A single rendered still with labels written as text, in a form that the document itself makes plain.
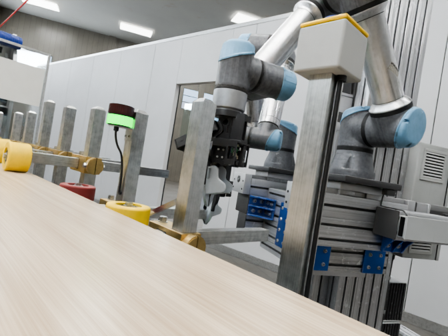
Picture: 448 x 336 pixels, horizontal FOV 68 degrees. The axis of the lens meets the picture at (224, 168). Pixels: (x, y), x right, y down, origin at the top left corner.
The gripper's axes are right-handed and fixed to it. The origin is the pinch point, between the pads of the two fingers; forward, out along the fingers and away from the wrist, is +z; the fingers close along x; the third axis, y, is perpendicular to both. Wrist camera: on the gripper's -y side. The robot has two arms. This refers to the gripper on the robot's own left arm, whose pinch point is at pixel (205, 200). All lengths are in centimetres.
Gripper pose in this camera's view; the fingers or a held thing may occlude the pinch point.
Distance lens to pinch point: 74.5
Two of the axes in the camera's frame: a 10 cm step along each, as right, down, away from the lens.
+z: -1.6, 9.9, 0.0
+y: 8.9, 1.4, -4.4
